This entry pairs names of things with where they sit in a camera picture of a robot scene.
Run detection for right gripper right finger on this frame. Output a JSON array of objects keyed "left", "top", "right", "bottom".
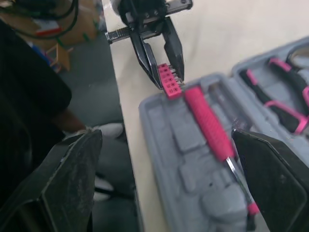
[{"left": 231, "top": 128, "right": 309, "bottom": 232}]

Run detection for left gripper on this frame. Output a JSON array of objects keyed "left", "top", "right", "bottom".
[{"left": 105, "top": 0, "right": 194, "bottom": 90}]

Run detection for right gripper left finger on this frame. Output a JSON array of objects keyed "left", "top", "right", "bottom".
[{"left": 0, "top": 129, "right": 104, "bottom": 232}]

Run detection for pink screwdriver bit holder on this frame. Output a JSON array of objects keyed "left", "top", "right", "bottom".
[{"left": 157, "top": 63, "right": 183, "bottom": 101}]

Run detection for grey tool case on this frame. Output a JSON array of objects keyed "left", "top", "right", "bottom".
[{"left": 138, "top": 36, "right": 309, "bottom": 232}]

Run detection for black and pink pliers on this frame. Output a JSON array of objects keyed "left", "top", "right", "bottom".
[{"left": 239, "top": 57, "right": 309, "bottom": 135}]

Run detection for cardboard box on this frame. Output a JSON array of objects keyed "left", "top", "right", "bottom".
[{"left": 0, "top": 0, "right": 100, "bottom": 47}]

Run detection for wooden stool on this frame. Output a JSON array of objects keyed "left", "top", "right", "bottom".
[{"left": 45, "top": 43, "right": 74, "bottom": 73}]

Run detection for person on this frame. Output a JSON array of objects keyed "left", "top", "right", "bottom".
[{"left": 0, "top": 18, "right": 125, "bottom": 203}]

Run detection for pink handled screwdriver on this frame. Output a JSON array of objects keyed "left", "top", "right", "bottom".
[{"left": 184, "top": 87, "right": 260, "bottom": 218}]

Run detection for black cable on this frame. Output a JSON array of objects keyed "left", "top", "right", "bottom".
[{"left": 0, "top": 0, "right": 82, "bottom": 38}]

